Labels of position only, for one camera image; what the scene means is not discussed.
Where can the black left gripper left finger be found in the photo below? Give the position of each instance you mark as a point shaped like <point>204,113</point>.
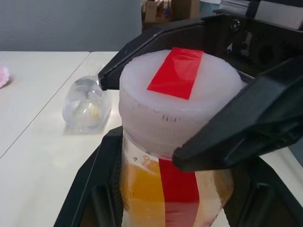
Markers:
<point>94,189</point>

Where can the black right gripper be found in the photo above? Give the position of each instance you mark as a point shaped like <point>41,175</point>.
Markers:
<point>255,42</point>

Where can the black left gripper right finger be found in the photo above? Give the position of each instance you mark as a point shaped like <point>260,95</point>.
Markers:
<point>265,201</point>

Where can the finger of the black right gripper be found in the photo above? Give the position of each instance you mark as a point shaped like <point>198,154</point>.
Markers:
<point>255,118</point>
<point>146,45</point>

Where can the clear bottle with orange drink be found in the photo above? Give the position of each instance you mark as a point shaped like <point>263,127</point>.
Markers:
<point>144,189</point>

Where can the white bottle cap red tape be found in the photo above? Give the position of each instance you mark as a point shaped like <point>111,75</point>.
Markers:
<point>142,94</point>

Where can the empty clear plastic bottle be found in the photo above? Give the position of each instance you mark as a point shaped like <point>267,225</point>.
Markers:
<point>82,106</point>

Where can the brown cardboard boxes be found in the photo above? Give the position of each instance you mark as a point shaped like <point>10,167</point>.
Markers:
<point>163,11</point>

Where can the pink fluffy object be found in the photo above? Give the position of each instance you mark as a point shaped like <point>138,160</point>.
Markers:
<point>4,78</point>

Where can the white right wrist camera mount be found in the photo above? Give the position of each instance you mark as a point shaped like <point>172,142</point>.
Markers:
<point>281,11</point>

